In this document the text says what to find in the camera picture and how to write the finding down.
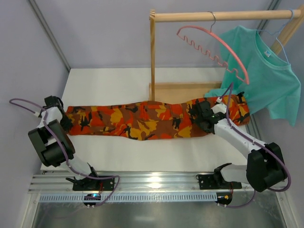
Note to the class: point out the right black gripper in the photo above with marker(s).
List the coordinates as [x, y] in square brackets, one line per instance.
[198, 113]

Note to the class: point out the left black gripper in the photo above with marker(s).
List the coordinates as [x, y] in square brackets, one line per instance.
[65, 121]

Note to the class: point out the orange camouflage trousers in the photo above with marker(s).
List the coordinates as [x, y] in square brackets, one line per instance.
[146, 120]

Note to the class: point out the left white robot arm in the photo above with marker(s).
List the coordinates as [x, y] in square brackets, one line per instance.
[55, 149]

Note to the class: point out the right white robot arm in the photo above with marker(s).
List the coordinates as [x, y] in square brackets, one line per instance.
[265, 165]

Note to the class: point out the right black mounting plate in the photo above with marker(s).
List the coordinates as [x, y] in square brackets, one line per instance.
[209, 182]

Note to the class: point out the black mounting plate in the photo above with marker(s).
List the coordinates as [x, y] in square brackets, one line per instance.
[104, 183]
[209, 182]

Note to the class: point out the teal t-shirt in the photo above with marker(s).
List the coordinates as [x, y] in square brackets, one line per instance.
[272, 83]

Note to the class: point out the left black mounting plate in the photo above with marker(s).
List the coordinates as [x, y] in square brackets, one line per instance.
[104, 183]

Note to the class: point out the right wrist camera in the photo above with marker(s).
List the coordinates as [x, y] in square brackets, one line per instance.
[219, 106]

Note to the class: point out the slotted cable duct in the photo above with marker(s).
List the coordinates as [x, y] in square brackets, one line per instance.
[128, 197]

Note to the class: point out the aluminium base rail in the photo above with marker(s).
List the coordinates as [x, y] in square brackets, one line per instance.
[52, 181]

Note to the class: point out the light blue wire hanger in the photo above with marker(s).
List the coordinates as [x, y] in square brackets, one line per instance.
[278, 32]

